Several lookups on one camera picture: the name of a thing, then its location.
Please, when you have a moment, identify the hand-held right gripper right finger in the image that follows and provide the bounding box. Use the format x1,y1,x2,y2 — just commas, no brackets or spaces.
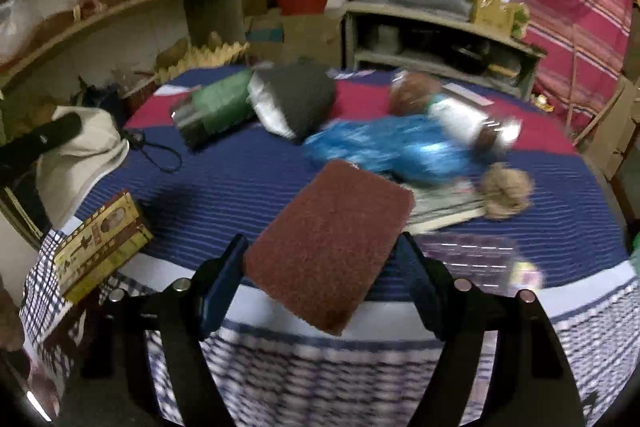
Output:
399,232,587,427

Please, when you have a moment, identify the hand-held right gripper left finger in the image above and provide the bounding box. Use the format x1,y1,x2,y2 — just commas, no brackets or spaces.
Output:
80,234,251,427

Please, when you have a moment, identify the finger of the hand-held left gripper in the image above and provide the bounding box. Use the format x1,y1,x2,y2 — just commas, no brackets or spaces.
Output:
0,112,83,180

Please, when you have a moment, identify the beige cloth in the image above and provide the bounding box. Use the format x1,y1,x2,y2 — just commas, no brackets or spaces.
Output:
35,107,131,220

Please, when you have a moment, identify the brown scouring pad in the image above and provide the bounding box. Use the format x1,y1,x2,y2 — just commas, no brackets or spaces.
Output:
243,159,416,337

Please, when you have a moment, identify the clear blister pack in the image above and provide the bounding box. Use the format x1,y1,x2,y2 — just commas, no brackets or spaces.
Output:
415,234,518,293

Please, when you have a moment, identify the flat booklet under bag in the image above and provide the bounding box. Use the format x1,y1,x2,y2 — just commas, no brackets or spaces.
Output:
407,179,488,235

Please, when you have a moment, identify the yellow printed carton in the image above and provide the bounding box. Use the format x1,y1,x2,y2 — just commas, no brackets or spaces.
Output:
52,191,155,305

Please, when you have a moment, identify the beige twine ball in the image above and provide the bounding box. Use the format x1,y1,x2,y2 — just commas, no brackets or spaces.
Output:
479,163,535,222

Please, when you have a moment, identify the blue plastic bag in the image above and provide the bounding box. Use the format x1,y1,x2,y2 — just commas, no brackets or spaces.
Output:
302,116,478,188

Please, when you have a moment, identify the wooden shelf unit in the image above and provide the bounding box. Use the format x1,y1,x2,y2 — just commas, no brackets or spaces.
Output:
0,0,246,128

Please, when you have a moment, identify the green can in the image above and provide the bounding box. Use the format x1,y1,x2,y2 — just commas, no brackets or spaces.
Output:
170,71,258,150

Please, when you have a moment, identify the cardboard egg tray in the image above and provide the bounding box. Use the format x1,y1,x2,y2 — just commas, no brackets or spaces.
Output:
157,41,250,82

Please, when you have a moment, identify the clear jar with brown contents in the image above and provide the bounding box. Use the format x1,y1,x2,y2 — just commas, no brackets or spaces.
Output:
389,72,523,155

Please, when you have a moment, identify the dark grey foil pouch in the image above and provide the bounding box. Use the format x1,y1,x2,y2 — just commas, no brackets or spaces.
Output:
247,59,337,140

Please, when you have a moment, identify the low wooden cabinet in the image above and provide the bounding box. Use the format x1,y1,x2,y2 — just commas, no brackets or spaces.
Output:
345,2,548,100

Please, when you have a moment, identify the yellow slotted holder box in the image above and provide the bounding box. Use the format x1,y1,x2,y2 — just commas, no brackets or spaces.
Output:
471,0,518,38

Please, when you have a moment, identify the black cord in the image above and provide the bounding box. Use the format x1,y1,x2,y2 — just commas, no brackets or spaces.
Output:
122,129,183,172

